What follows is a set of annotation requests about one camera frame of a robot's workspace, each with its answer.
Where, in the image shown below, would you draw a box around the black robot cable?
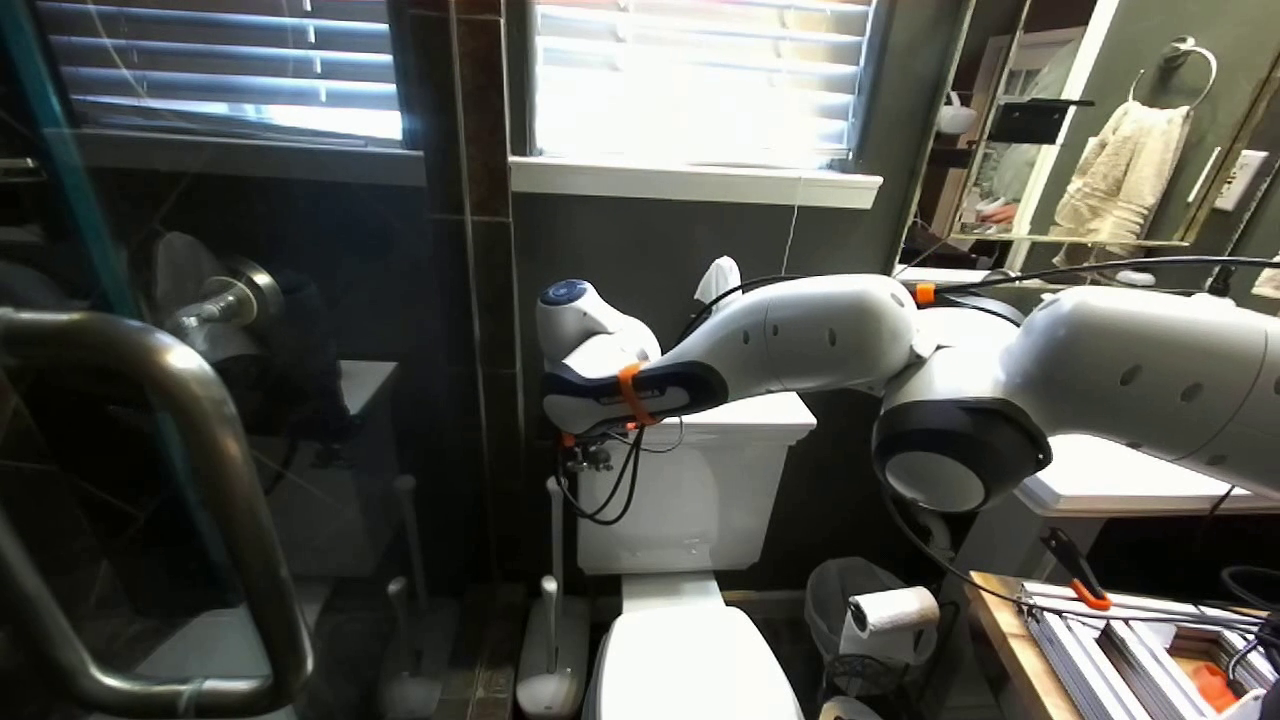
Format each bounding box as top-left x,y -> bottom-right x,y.
555,253 -> 1280,630

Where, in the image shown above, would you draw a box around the dark metal grab bar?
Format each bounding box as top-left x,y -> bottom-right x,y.
0,307 -> 318,716

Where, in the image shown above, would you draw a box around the beige hanging towel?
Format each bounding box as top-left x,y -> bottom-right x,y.
1052,98 -> 1194,239

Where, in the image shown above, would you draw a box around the orange handled tool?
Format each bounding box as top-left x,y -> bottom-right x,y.
1043,531 -> 1113,610

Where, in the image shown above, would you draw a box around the white toilet tank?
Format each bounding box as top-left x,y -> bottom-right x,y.
576,391 -> 816,576

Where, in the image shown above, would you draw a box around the white toilet brush holder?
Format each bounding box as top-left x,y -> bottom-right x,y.
515,477 -> 588,720

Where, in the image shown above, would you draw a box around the white toilet paper roll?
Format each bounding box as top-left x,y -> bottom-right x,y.
839,585 -> 942,665

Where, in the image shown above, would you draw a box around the white toilet seat lid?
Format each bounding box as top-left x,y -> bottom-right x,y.
579,576 -> 805,720

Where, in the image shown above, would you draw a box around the window blinds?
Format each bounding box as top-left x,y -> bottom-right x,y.
534,0 -> 885,167

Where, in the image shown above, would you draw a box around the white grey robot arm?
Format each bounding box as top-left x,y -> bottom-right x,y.
536,273 -> 1280,510

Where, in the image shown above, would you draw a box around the mesh waste bin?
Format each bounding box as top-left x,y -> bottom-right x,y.
805,554 -> 942,694

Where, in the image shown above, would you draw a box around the aluminium frame wooden cart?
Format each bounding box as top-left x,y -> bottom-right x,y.
965,571 -> 1280,720

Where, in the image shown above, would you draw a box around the dark tissue box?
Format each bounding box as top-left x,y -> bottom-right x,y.
688,255 -> 741,327

